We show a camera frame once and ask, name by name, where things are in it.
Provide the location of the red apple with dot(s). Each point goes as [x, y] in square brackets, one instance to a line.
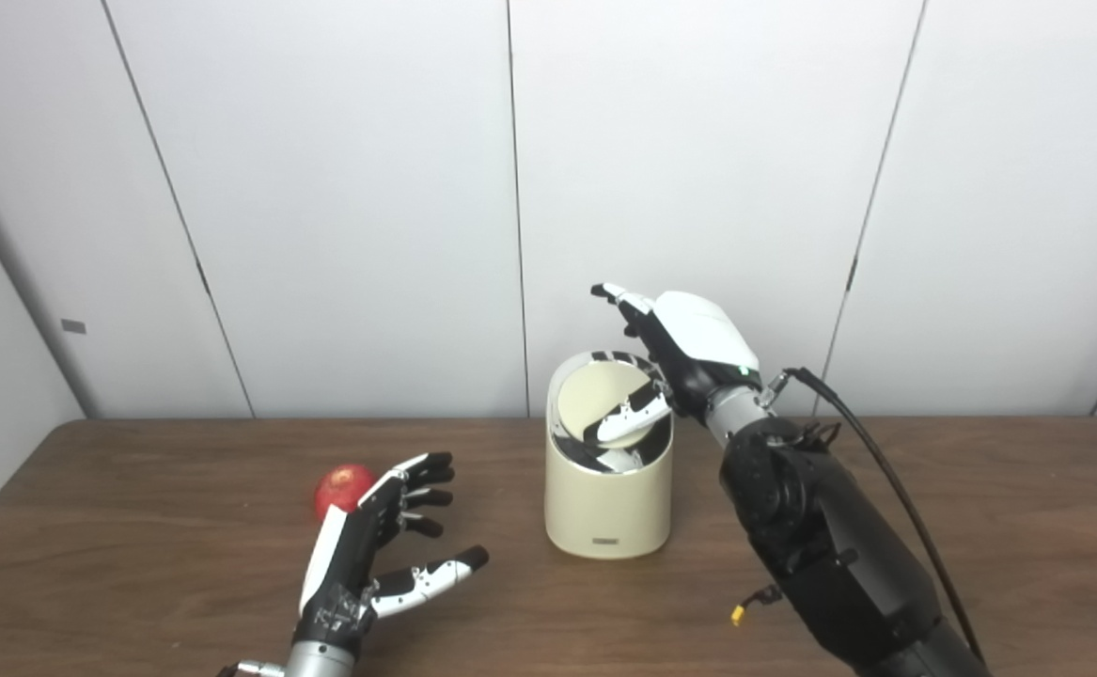
[339, 487]

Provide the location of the cream round bin lid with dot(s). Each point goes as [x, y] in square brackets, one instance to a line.
[595, 395]

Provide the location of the cream-colored round bin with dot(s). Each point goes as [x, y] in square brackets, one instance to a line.
[604, 508]

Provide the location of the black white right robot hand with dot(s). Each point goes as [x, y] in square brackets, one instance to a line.
[698, 338]

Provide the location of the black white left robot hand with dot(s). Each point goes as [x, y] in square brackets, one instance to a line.
[346, 555]

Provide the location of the small grey wall tag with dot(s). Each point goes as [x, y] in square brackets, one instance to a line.
[73, 326]

